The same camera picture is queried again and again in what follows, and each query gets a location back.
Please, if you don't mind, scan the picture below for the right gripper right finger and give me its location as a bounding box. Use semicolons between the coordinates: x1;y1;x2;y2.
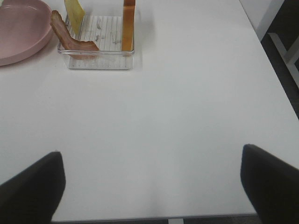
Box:
240;144;299;224

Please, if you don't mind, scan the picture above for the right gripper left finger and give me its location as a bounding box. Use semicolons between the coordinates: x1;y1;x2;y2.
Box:
0;152;66;224

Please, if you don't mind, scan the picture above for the bacon strip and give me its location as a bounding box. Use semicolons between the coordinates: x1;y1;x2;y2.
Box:
50;10;100;51

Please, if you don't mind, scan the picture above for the yellow cheese slice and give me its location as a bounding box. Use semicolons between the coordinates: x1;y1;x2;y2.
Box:
64;0;85;35

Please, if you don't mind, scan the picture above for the white table leg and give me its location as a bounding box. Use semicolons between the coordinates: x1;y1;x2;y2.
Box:
268;33;299;85

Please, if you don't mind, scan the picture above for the pink round plate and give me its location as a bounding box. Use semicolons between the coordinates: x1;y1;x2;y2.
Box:
0;0;53;66

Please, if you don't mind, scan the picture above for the right clear plastic tray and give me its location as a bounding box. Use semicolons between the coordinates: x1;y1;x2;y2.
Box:
57;14;134;70

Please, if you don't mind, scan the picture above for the right bread slice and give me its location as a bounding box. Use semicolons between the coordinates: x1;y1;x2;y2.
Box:
121;0;135;51

